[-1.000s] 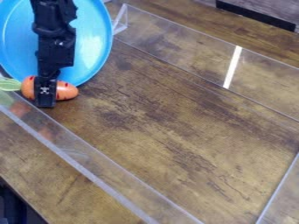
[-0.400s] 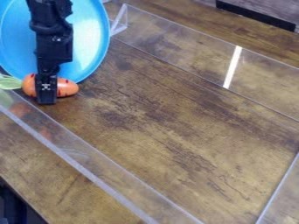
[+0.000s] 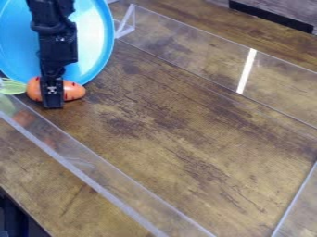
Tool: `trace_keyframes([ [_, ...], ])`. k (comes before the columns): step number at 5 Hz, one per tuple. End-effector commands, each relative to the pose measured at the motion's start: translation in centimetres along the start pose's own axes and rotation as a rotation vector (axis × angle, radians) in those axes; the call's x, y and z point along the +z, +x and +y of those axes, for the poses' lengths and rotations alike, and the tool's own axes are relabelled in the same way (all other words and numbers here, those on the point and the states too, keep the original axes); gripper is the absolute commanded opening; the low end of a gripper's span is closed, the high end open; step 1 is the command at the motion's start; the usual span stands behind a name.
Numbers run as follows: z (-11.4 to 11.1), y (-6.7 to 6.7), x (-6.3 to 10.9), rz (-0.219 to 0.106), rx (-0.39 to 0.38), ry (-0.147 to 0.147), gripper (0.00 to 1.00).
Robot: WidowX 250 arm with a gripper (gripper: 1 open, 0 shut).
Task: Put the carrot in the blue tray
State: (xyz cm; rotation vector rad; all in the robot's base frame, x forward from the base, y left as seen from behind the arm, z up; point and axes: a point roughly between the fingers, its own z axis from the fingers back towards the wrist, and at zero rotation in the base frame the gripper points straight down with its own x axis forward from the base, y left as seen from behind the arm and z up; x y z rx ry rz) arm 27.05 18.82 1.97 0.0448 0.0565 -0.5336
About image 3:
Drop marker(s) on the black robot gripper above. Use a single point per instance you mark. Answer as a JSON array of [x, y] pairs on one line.
[[56, 30]]

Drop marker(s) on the orange toy carrot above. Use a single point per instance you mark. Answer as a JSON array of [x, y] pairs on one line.
[[9, 87]]

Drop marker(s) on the blue round tray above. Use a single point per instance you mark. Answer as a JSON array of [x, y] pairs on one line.
[[18, 41]]

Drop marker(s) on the black bar at table edge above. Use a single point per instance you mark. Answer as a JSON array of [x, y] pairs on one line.
[[263, 14]]

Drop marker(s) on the clear acrylic front wall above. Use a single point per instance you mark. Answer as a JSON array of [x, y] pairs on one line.
[[160, 218]]

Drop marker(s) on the clear acrylic wall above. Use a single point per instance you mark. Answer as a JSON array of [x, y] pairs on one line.
[[160, 218], [266, 79], [298, 222]]

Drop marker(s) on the clear acrylic back wall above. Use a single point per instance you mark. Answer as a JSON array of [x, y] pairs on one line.
[[266, 79]]

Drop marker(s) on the clear acrylic right wall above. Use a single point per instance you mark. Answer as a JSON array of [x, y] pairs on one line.
[[298, 222]]

